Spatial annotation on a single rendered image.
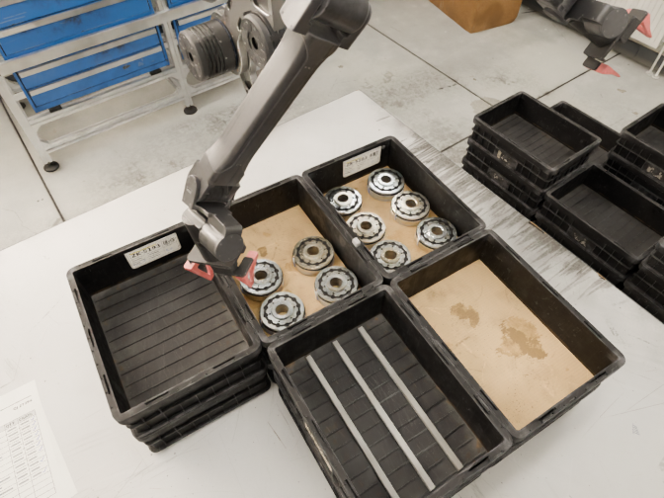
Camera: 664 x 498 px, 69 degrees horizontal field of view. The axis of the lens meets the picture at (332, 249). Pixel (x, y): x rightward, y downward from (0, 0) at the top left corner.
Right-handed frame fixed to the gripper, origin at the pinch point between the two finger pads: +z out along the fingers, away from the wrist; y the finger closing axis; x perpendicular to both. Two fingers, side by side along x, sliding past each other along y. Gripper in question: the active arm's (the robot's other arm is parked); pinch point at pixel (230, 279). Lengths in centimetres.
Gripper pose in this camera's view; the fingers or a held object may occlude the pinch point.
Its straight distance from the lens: 104.6
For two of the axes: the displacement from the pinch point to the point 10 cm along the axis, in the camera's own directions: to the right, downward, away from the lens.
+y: 9.4, 1.3, -3.2
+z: 1.6, 6.6, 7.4
